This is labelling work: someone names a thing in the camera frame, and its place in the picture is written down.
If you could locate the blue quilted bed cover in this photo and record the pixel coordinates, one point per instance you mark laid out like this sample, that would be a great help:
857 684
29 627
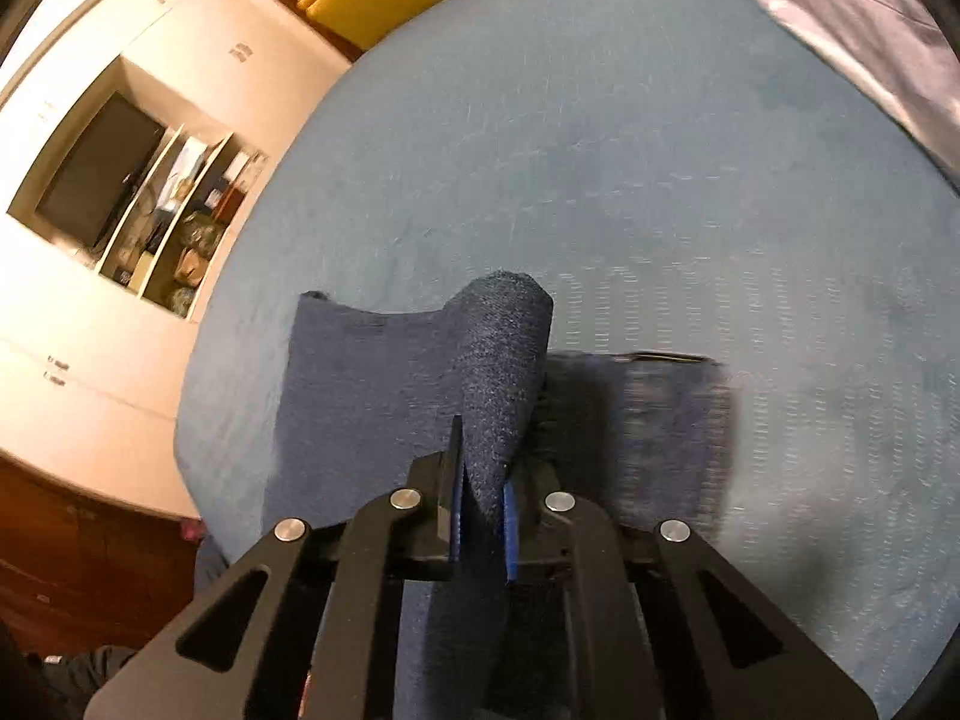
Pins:
675 165

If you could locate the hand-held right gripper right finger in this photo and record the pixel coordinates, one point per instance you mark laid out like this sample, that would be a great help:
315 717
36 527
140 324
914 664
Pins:
511 540

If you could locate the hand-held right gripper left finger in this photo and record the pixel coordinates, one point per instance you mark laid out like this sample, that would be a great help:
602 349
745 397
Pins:
454 517

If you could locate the dark blue denim pants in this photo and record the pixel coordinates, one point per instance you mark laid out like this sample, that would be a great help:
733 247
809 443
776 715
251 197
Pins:
375 390

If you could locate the white wall wardrobe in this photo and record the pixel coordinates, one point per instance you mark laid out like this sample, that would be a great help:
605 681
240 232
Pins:
97 390

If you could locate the black flat television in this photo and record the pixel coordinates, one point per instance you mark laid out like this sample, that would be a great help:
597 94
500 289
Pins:
97 172

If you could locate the grey crumpled blanket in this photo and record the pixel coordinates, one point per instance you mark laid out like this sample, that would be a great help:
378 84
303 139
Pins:
862 15

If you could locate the dark wooden drawer chest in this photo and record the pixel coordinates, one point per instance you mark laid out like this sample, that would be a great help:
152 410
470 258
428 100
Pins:
75 562

